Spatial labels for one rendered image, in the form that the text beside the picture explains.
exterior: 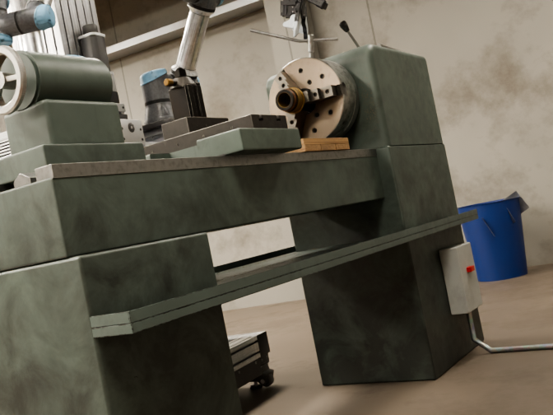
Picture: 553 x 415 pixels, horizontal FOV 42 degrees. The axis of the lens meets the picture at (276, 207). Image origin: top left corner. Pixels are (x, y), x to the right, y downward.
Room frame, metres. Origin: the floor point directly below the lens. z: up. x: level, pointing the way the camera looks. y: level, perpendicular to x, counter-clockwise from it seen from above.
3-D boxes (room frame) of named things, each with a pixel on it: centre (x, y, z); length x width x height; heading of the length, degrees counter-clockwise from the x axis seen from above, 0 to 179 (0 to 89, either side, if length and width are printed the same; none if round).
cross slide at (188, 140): (2.15, 0.15, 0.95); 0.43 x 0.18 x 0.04; 57
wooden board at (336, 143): (2.43, -0.05, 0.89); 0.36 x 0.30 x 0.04; 57
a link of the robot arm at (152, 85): (3.03, 0.39, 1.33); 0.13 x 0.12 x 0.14; 138
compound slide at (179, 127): (2.21, 0.19, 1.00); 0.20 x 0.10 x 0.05; 147
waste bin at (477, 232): (5.04, -1.46, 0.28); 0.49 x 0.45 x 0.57; 67
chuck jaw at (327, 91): (2.56, -0.24, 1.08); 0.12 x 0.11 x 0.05; 57
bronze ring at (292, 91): (2.55, -0.12, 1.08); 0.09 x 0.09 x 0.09; 57
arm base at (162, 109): (3.03, 0.40, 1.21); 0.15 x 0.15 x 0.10
